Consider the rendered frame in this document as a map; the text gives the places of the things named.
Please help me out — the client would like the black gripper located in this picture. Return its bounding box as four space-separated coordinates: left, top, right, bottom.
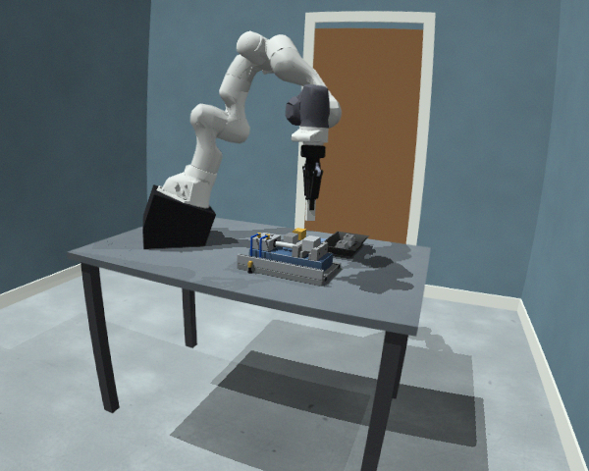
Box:
300 145 326 221

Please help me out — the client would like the yellow rectangular block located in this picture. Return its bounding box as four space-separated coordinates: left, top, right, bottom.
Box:
293 228 306 240

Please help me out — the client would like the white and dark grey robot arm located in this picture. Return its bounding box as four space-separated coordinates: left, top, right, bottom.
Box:
157 31 342 208

